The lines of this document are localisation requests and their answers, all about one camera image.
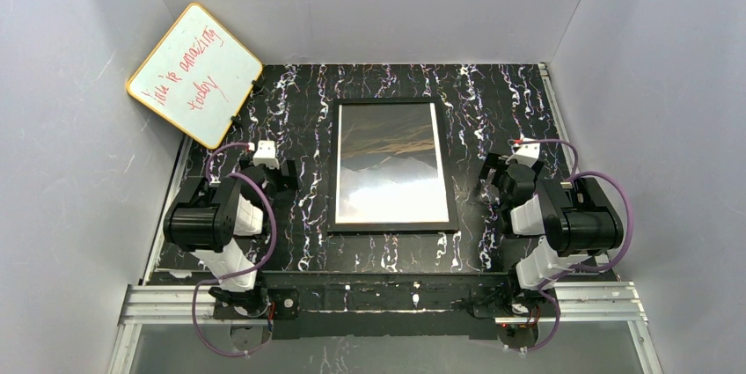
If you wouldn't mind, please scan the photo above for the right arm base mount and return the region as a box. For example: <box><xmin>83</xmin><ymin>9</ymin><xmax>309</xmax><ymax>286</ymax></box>
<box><xmin>463</xmin><ymin>285</ymin><xmax>556</xmax><ymax>322</ymax></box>

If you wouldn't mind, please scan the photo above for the white board yellow rim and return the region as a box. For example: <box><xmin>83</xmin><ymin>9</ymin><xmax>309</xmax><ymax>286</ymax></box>
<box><xmin>125</xmin><ymin>3</ymin><xmax>263</xmax><ymax>150</ymax></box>

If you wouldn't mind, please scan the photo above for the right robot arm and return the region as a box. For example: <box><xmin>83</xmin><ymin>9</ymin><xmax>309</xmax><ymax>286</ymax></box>
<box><xmin>479</xmin><ymin>153</ymin><xmax>626</xmax><ymax>291</ymax></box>

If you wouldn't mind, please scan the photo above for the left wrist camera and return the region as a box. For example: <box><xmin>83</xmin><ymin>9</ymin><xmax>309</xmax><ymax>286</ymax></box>
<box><xmin>252</xmin><ymin>140</ymin><xmax>280</xmax><ymax>170</ymax></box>

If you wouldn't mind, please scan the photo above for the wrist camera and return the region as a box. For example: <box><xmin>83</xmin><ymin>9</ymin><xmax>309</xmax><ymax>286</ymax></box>
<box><xmin>252</xmin><ymin>140</ymin><xmax>280</xmax><ymax>170</ymax></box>
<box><xmin>507</xmin><ymin>139</ymin><xmax>540</xmax><ymax>166</ymax></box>

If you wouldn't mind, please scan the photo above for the landscape photo print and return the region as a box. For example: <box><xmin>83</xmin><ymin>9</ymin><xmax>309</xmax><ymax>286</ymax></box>
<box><xmin>335</xmin><ymin>103</ymin><xmax>451</xmax><ymax>225</ymax></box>

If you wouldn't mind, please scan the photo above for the wooden picture frame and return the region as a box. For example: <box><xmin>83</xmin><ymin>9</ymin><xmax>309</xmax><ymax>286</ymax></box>
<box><xmin>326</xmin><ymin>97</ymin><xmax>460</xmax><ymax>236</ymax></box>

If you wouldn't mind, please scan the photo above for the aluminium rail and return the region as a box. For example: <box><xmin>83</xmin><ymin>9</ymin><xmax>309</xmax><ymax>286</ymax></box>
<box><xmin>109</xmin><ymin>275</ymin><xmax>662</xmax><ymax>373</ymax></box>

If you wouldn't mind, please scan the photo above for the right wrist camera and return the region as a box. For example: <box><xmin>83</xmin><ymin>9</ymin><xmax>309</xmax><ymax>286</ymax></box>
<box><xmin>507</xmin><ymin>139</ymin><xmax>540</xmax><ymax>166</ymax></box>

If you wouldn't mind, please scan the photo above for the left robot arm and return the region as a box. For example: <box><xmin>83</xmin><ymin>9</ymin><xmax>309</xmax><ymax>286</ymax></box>
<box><xmin>163</xmin><ymin>160</ymin><xmax>299</xmax><ymax>293</ymax></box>

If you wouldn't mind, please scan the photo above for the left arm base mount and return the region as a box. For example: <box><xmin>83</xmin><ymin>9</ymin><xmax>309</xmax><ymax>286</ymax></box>
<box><xmin>208</xmin><ymin>287</ymin><xmax>300</xmax><ymax>320</ymax></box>

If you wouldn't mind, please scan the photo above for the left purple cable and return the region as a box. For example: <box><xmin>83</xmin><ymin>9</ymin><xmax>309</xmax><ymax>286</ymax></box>
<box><xmin>191</xmin><ymin>142</ymin><xmax>280</xmax><ymax>358</ymax></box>

